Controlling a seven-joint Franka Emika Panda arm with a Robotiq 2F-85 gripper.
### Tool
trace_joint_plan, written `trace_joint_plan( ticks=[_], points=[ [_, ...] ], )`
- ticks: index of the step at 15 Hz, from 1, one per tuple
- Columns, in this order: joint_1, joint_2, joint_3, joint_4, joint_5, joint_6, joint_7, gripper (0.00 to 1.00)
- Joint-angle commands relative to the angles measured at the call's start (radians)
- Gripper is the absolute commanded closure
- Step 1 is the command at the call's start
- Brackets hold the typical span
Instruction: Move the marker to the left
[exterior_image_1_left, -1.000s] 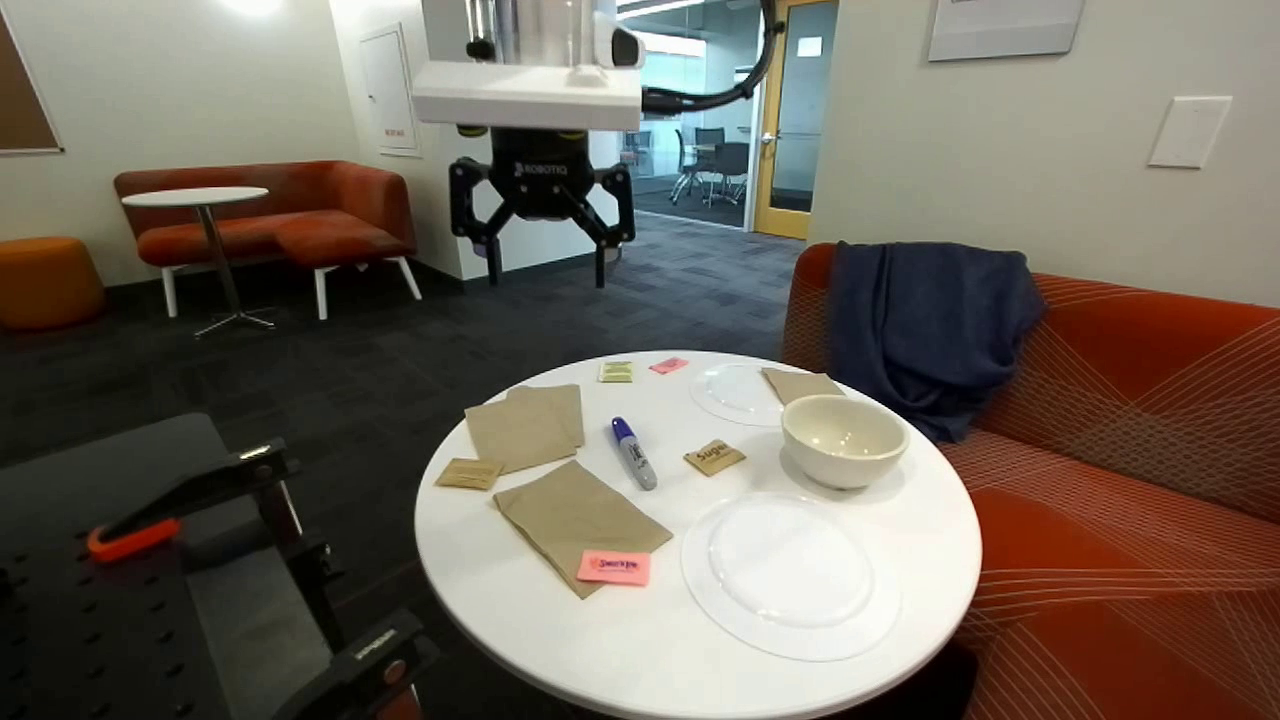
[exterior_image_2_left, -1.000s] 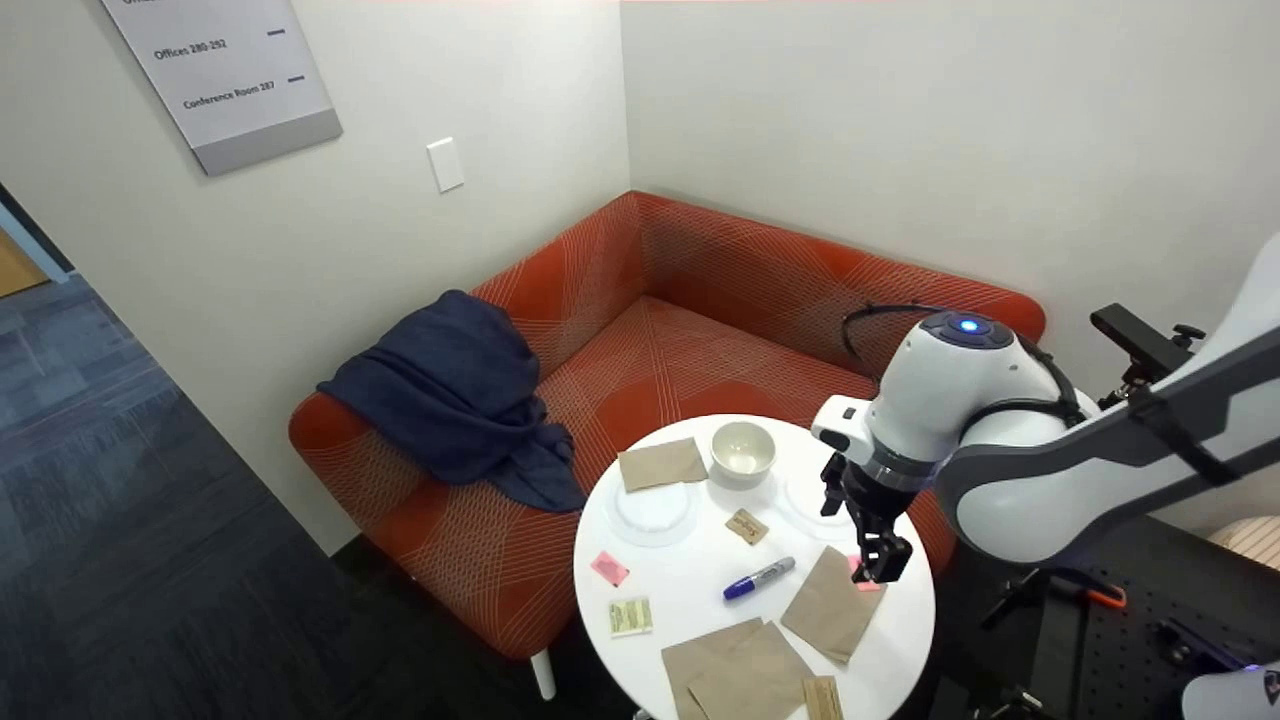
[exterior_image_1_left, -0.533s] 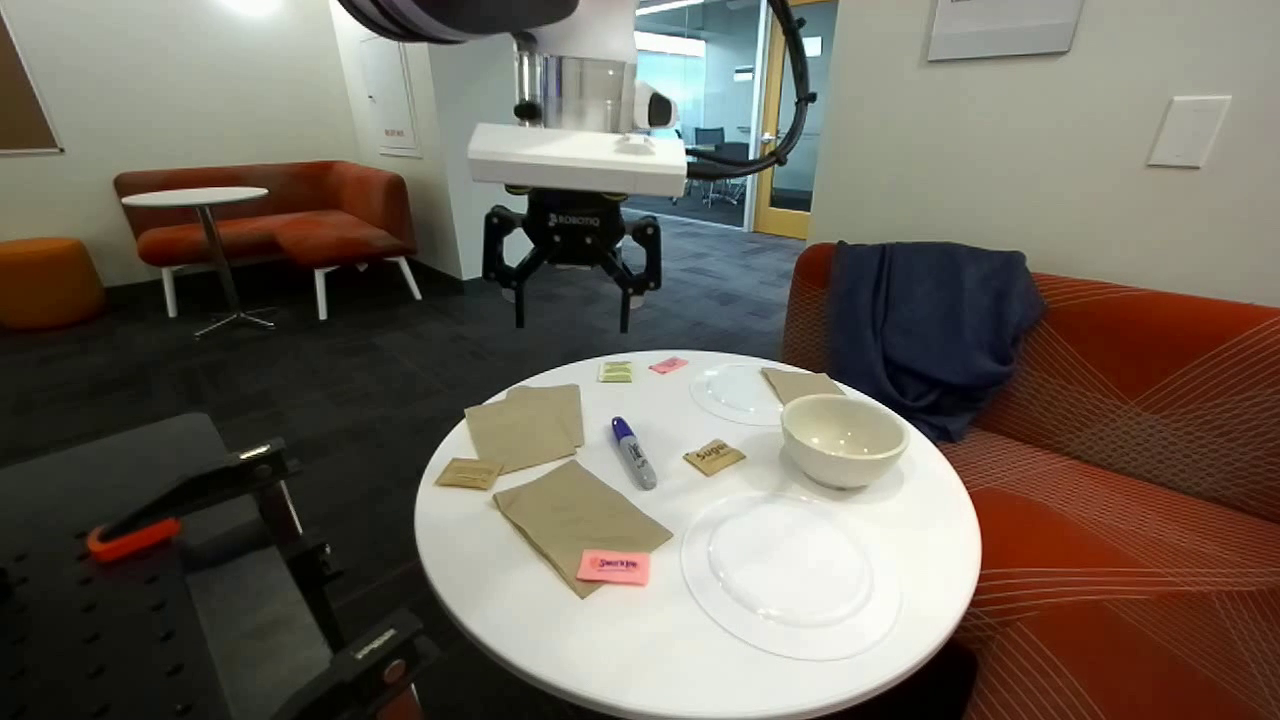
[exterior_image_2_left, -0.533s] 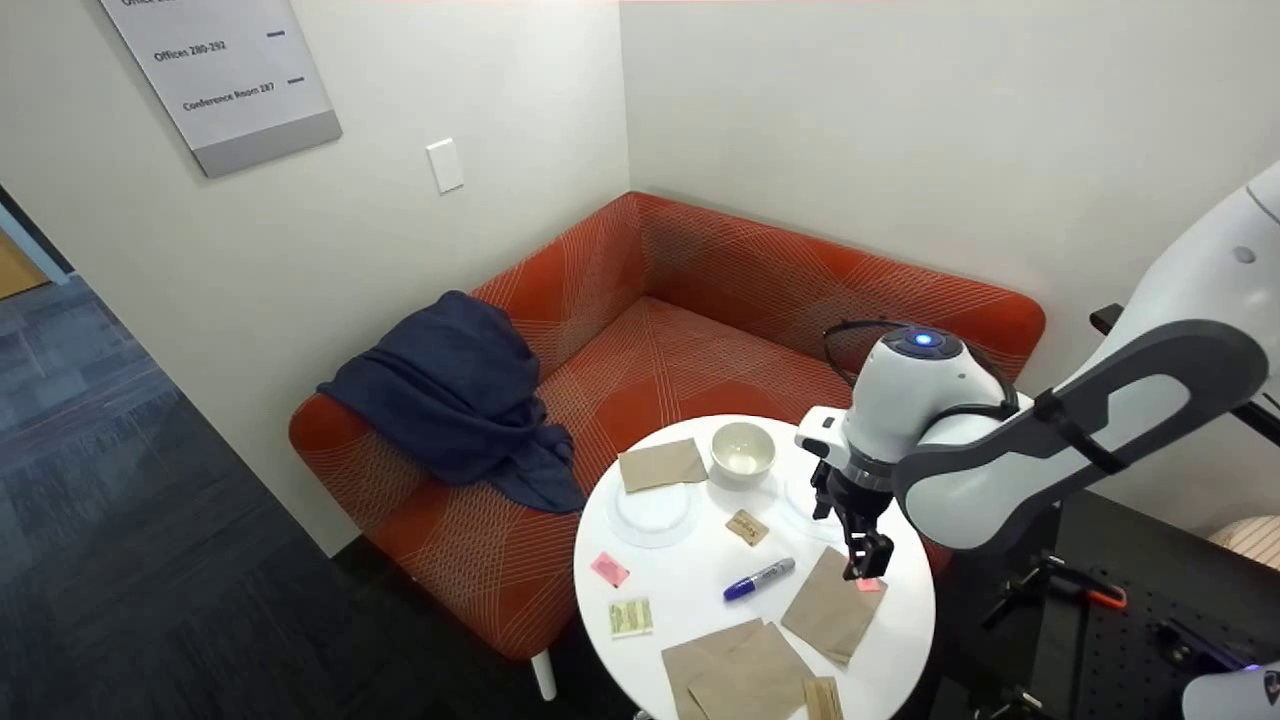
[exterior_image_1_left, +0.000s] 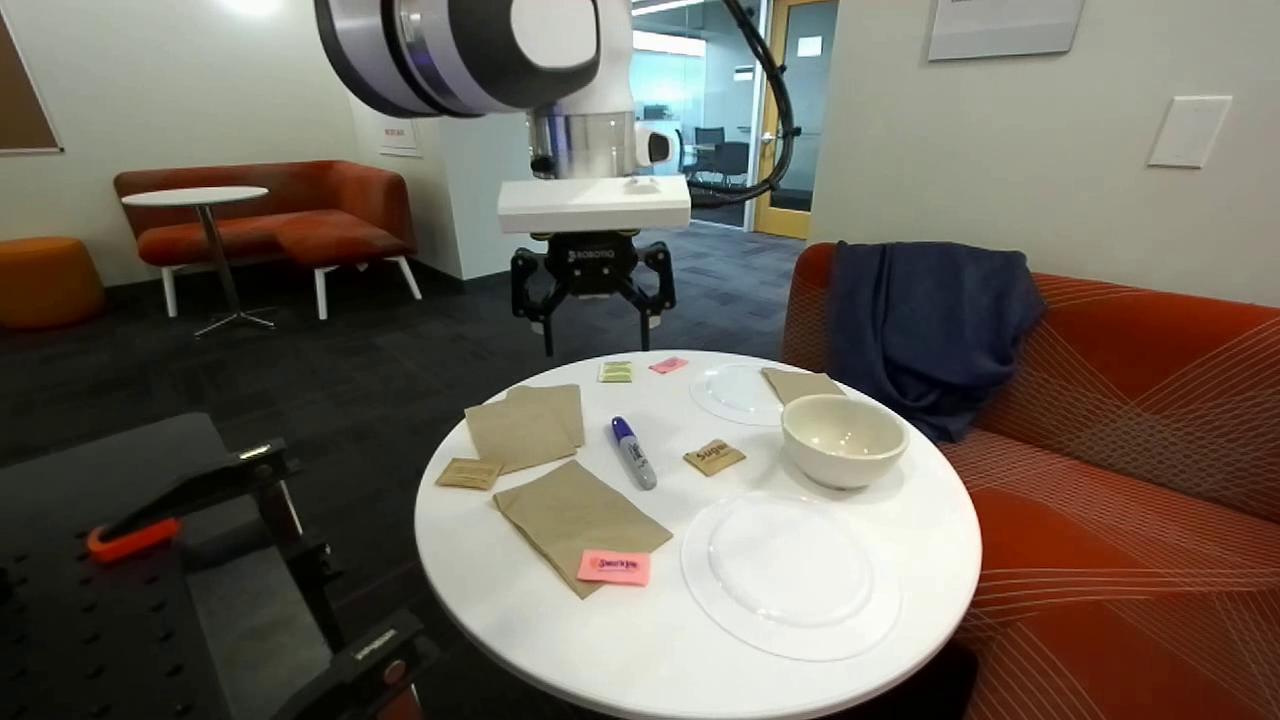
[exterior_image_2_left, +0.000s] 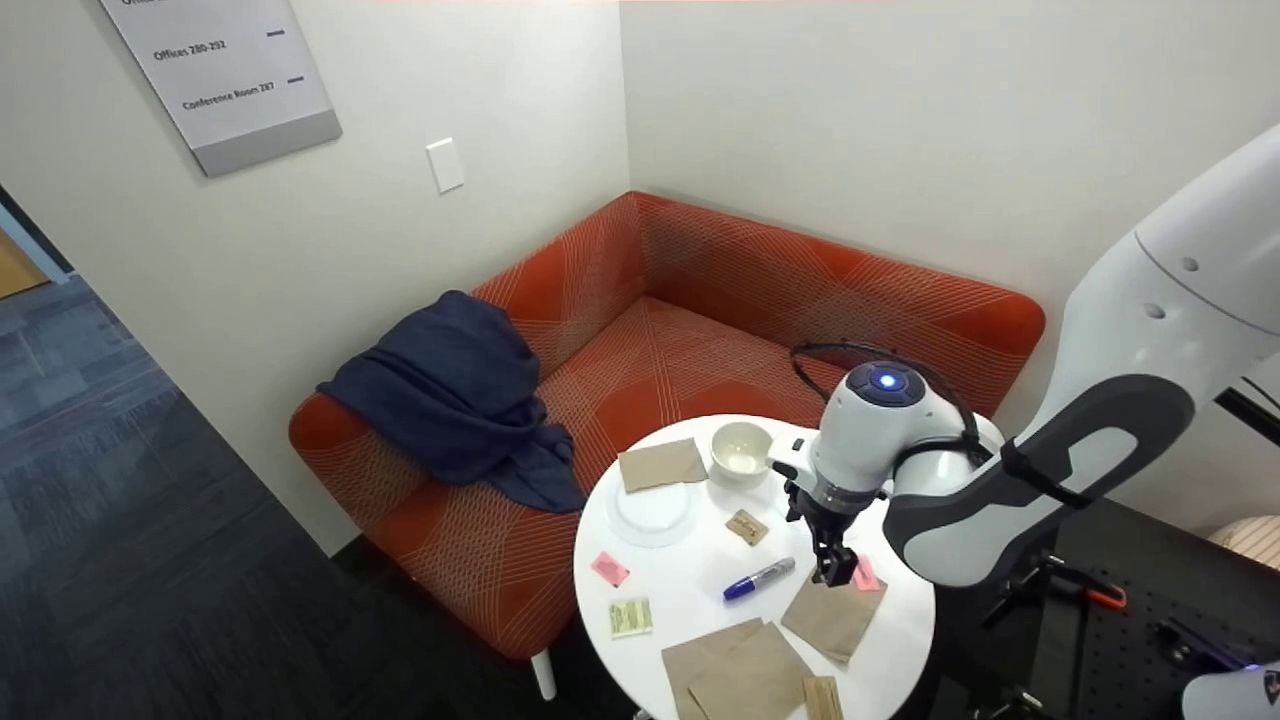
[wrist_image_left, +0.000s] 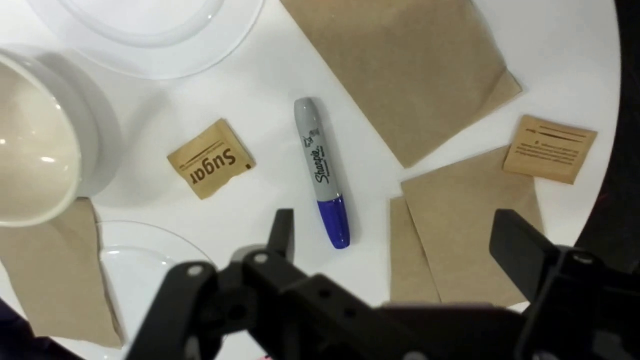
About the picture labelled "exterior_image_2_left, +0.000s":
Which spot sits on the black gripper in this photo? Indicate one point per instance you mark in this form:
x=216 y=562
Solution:
x=830 y=514

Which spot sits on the blue and grey marker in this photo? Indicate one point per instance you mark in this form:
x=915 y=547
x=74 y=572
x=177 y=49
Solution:
x=752 y=580

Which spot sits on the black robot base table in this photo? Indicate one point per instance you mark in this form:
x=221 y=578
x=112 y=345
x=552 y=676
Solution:
x=1049 y=653

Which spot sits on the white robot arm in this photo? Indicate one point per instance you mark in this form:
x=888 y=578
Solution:
x=1167 y=322

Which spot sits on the large brown paper napkin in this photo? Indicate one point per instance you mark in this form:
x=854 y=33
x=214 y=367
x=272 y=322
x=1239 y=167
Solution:
x=835 y=621

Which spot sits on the small tan sugar packet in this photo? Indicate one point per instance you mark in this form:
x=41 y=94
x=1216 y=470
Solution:
x=745 y=525

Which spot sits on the small brown paper piece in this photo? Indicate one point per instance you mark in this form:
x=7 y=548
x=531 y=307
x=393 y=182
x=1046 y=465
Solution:
x=820 y=699

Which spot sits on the brown paper napkin middle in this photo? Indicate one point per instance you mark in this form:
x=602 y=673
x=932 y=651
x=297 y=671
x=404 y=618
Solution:
x=737 y=673

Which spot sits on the white ceramic bowl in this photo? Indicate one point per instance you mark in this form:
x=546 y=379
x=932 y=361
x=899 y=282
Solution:
x=742 y=455

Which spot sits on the round white table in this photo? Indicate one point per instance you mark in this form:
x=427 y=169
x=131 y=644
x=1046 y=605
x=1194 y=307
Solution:
x=686 y=578

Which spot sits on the brown napkin behind bowl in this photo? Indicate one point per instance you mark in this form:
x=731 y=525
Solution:
x=659 y=465

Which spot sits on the small clear plastic lid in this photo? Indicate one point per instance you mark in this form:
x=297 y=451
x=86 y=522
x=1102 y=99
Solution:
x=659 y=514

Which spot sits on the green sweetener packet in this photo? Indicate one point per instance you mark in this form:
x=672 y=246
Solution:
x=628 y=618

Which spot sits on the pink sweetener packet far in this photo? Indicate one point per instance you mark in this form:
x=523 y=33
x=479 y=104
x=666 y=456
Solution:
x=610 y=568

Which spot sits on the orange corner sofa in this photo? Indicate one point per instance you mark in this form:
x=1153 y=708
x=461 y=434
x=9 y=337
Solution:
x=647 y=313

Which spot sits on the navy blue cloth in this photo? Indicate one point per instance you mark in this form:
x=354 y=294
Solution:
x=455 y=390

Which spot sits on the black clamp with orange handle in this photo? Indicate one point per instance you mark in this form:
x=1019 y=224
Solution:
x=1055 y=578

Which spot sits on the grey wall sign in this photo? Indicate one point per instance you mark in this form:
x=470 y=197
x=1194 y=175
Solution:
x=235 y=78

